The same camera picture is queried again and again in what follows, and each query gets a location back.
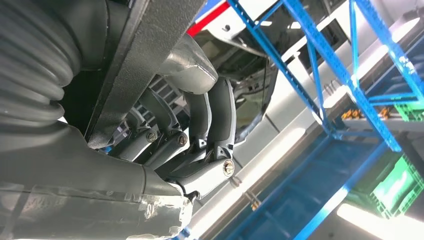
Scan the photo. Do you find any blue metal shelf rack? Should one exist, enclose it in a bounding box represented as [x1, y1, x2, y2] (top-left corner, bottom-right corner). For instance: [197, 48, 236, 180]
[175, 0, 424, 240]

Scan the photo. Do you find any red barrier belt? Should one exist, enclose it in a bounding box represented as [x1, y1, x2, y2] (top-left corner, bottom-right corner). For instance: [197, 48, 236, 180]
[186, 1, 232, 37]

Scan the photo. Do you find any large green plastic crate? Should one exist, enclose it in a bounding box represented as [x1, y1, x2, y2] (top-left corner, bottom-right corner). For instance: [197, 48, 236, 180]
[370, 154, 424, 220]

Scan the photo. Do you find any small green plastic crate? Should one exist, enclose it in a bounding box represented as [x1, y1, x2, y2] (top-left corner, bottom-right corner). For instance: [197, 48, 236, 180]
[394, 101, 424, 122]

